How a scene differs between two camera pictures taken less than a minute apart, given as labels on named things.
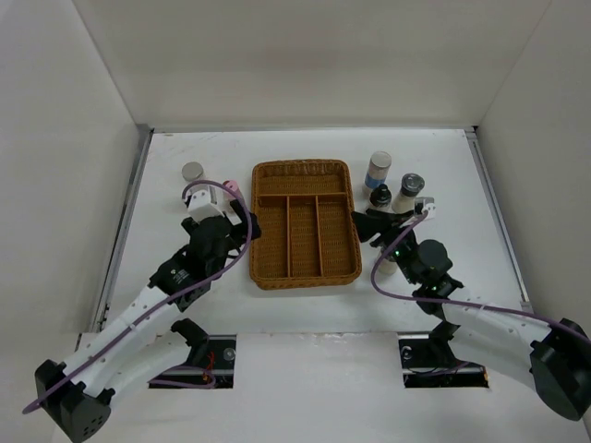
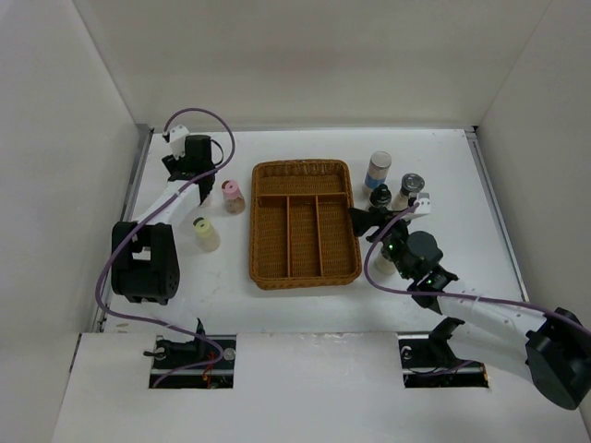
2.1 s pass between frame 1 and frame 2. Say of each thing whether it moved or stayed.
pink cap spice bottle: stayed
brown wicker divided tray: stayed
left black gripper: moved
